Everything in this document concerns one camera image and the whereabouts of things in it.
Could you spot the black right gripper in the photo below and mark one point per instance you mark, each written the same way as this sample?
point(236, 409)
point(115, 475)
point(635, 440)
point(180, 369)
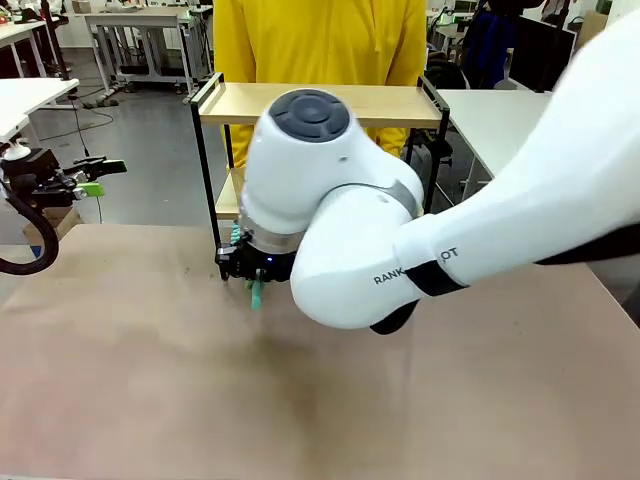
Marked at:
point(245, 262)

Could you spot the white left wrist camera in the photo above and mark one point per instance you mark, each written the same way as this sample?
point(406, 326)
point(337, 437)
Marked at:
point(15, 150)

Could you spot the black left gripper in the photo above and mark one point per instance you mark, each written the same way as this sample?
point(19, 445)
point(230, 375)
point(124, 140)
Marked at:
point(45, 190)

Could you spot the black monitor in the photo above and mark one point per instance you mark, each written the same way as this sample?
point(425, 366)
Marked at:
point(540, 50)

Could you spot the grey frame workbench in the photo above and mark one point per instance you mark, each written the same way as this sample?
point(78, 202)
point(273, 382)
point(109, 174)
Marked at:
point(130, 20)

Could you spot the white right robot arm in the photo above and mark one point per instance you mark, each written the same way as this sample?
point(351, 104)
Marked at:
point(350, 200)

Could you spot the black office chair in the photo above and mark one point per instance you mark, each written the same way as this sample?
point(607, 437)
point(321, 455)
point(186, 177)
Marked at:
point(435, 150)

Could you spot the large white desk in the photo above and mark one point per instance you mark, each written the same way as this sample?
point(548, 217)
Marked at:
point(480, 115)

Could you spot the black pole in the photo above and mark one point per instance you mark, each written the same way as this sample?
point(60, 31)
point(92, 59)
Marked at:
point(52, 40)

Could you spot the black bag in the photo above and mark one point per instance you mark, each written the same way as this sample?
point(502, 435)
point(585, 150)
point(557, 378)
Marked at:
point(445, 75)

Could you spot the white background desk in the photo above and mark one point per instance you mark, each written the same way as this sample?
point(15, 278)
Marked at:
point(20, 30)

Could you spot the person in yellow hoodie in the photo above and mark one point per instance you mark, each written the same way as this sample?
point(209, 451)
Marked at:
point(320, 45)

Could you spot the cardboard box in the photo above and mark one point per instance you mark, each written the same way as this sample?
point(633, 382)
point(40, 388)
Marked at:
point(60, 220)

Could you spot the teal cleaning cloth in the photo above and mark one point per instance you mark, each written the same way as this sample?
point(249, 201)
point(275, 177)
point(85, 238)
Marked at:
point(257, 300)

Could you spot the black frame wooden shelf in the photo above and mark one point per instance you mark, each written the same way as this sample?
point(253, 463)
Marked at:
point(390, 100)

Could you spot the person in dark blue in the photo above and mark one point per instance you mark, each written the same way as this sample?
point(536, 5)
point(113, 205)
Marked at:
point(487, 45)

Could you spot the brown cardboard panel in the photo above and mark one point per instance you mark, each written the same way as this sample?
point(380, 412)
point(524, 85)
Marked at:
point(592, 25)

